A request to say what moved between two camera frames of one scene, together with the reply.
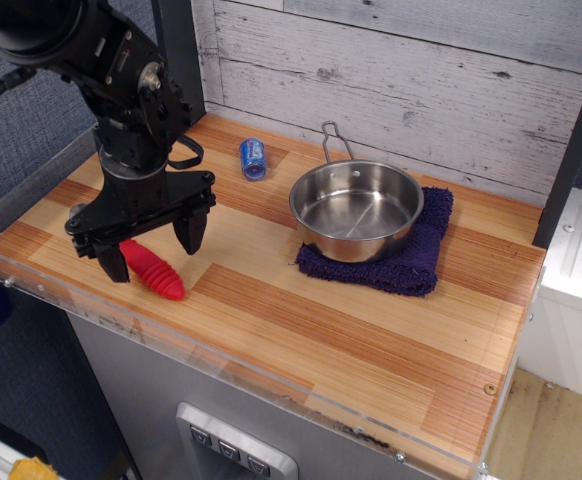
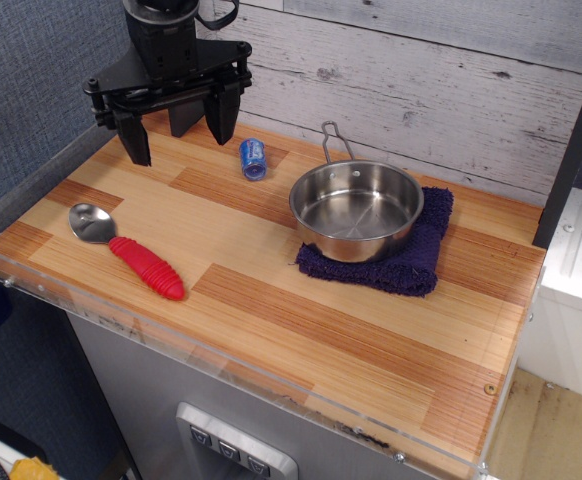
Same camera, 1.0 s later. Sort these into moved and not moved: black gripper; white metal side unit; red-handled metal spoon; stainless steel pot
Moved: black gripper
Not moved: stainless steel pot; white metal side unit; red-handled metal spoon
